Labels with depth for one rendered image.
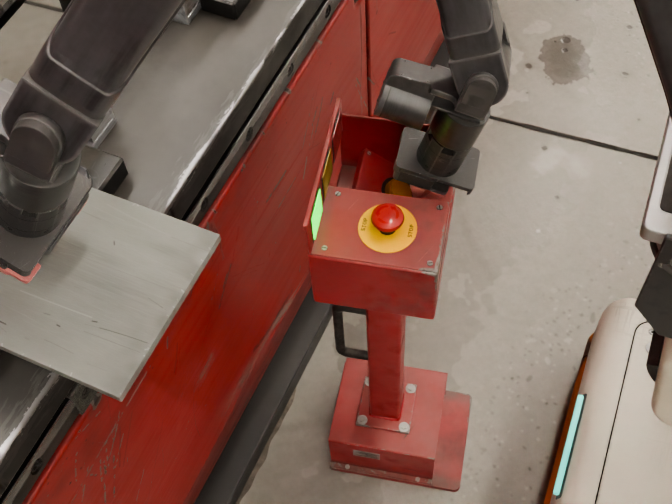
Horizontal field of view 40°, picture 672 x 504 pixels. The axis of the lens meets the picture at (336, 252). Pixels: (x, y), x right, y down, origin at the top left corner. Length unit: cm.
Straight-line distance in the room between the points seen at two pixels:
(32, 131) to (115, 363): 26
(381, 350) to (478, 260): 61
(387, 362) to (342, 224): 42
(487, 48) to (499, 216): 112
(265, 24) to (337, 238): 30
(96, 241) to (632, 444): 98
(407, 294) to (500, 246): 92
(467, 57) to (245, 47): 32
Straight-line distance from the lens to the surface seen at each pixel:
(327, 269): 113
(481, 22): 99
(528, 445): 185
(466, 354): 191
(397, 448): 170
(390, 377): 155
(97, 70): 61
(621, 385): 162
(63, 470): 109
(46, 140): 65
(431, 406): 173
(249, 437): 180
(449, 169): 113
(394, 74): 105
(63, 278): 88
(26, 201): 74
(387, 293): 115
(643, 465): 157
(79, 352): 84
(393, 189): 122
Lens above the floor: 171
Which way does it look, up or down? 57 degrees down
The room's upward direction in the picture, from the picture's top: 5 degrees counter-clockwise
